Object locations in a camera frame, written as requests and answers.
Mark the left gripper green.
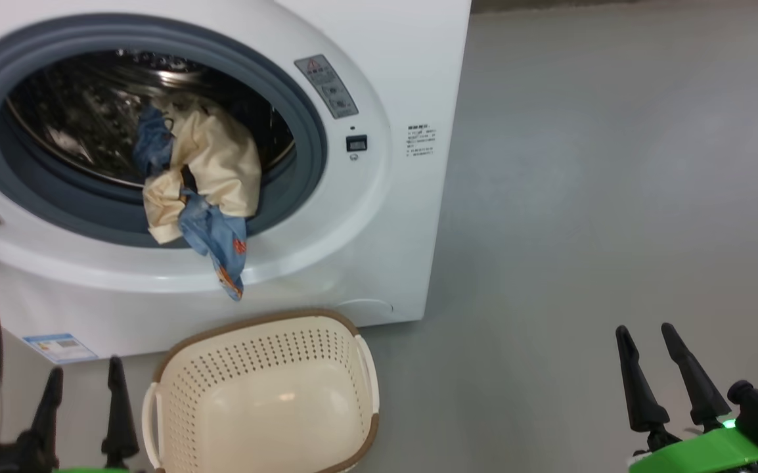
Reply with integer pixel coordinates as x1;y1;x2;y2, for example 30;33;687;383
30;356;140;473

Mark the grey warning sticker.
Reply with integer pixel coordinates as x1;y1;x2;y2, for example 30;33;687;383
294;55;359;120

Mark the white front-load washing machine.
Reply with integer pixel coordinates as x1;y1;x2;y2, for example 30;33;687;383
0;0;472;361

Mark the blue energy label sticker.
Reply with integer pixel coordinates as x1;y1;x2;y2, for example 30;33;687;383
23;332;99;365

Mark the cream perforated laundry basket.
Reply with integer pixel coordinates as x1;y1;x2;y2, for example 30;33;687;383
141;309;380;473

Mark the blue patterned garment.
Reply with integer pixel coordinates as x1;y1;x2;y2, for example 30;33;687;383
133;106;248;302

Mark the round white filter cover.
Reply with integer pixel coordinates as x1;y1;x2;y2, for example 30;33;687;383
333;299;394;317

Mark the stainless steel washer drum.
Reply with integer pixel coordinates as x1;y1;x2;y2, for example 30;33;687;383
5;49;296;188

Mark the cream printed garment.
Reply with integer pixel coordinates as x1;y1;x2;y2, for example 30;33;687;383
143;92;262;245

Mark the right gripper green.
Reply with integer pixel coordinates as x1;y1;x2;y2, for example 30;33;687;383
615;323;758;473

